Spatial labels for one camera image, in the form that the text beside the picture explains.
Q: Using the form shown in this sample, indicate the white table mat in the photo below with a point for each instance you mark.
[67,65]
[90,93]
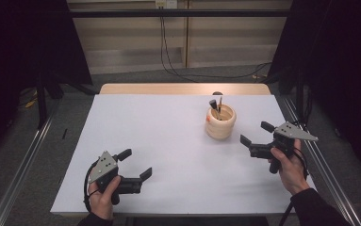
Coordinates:
[168,141]

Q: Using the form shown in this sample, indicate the cream ribbed brush holder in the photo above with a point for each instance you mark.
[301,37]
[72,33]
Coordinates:
[220,128]

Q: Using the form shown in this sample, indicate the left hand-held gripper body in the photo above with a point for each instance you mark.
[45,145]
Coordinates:
[104,168]

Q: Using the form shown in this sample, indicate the person's left hand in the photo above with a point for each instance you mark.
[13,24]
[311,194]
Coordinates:
[101,204]

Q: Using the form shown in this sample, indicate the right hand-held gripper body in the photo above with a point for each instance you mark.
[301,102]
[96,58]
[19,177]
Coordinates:
[294,131]

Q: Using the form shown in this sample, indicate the black silver-banded makeup brush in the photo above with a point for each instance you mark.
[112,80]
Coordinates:
[213,104]

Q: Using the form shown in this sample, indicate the person's right hand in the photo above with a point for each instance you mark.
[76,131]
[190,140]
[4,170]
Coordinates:
[292,172]

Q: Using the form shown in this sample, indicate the black horizontal frame bar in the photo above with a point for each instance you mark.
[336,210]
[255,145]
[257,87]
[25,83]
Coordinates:
[175,13]

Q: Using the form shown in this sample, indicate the black curtain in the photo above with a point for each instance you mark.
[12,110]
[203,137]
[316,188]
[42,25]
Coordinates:
[341,62]
[27,37]

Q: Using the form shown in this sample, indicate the thin gold-banded makeup brush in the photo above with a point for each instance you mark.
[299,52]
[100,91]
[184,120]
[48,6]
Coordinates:
[220,102]

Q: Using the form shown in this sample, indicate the black stand post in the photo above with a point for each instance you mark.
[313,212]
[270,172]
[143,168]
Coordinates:
[41,103]

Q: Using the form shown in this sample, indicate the metal floor rail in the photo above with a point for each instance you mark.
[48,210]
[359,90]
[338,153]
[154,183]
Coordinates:
[329,175]
[21,175]

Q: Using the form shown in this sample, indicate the small yellow object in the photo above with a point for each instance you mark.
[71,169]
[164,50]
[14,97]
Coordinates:
[31,103]

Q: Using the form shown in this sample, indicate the white wall socket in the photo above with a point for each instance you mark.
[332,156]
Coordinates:
[166,3]

